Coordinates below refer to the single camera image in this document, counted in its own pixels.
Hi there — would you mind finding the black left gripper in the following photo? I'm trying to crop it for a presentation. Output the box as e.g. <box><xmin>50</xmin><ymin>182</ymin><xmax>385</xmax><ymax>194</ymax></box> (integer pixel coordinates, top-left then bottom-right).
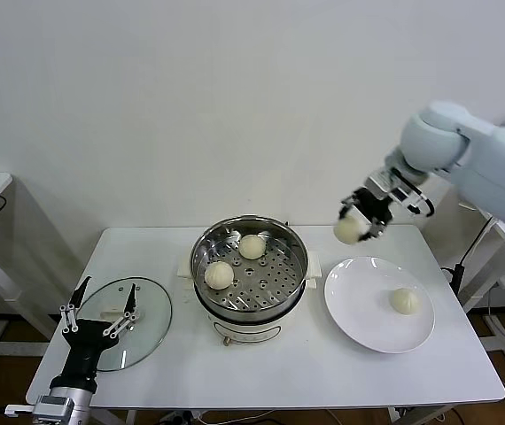
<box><xmin>50</xmin><ymin>275</ymin><xmax>142</xmax><ymax>391</ymax></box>

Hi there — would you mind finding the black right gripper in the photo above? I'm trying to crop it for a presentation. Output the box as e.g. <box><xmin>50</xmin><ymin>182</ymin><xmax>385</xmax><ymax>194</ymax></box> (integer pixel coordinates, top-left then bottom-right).
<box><xmin>338</xmin><ymin>187</ymin><xmax>395</xmax><ymax>243</ymax></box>

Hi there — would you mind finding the white steamed baozi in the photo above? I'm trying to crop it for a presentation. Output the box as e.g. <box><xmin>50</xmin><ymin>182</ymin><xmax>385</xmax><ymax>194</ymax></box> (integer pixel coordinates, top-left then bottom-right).
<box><xmin>238</xmin><ymin>234</ymin><xmax>267</xmax><ymax>260</ymax></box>
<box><xmin>204</xmin><ymin>260</ymin><xmax>236</xmax><ymax>291</ymax></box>
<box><xmin>388</xmin><ymin>287</ymin><xmax>421</xmax><ymax>316</ymax></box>
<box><xmin>332</xmin><ymin>214</ymin><xmax>369</xmax><ymax>246</ymax></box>

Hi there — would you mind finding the glass pot lid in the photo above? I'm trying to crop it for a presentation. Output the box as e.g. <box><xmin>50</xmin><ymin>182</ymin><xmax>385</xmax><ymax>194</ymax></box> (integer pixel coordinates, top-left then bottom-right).
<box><xmin>76</xmin><ymin>277</ymin><xmax>173</xmax><ymax>372</ymax></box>

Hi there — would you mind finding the stainless steel steamer basket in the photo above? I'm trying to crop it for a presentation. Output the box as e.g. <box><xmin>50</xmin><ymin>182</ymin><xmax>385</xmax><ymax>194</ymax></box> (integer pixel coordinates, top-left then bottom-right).
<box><xmin>189</xmin><ymin>215</ymin><xmax>310</xmax><ymax>313</ymax></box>

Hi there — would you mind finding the white round plate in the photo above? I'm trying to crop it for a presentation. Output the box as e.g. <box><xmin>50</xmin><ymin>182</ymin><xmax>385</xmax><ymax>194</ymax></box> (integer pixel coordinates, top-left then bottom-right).
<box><xmin>322</xmin><ymin>256</ymin><xmax>436</xmax><ymax>354</ymax></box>

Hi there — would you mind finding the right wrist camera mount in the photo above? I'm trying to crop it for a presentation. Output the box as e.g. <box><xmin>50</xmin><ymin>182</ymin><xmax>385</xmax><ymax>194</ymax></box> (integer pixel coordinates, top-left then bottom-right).
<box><xmin>365</xmin><ymin>174</ymin><xmax>434</xmax><ymax>218</ymax></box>

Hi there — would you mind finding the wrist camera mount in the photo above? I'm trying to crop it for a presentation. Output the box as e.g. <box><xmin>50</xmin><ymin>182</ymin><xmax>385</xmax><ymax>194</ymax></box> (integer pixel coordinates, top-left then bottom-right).
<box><xmin>4</xmin><ymin>395</ymin><xmax>76</xmax><ymax>420</ymax></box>
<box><xmin>365</xmin><ymin>174</ymin><xmax>434</xmax><ymax>218</ymax></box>

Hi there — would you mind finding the black cable post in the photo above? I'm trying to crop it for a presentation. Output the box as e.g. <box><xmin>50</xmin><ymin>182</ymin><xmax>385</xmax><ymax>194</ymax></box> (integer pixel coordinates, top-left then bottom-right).
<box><xmin>440</xmin><ymin>263</ymin><xmax>464</xmax><ymax>306</ymax></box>

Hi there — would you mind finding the white laptop cable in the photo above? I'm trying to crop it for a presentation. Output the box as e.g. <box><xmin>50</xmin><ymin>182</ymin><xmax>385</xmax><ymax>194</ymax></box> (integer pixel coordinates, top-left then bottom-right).
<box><xmin>462</xmin><ymin>216</ymin><xmax>501</xmax><ymax>267</ymax></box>

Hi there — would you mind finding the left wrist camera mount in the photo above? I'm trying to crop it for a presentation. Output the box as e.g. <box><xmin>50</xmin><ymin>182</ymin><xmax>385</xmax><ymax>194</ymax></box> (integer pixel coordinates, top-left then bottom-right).
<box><xmin>4</xmin><ymin>395</ymin><xmax>76</xmax><ymax>420</ymax></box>

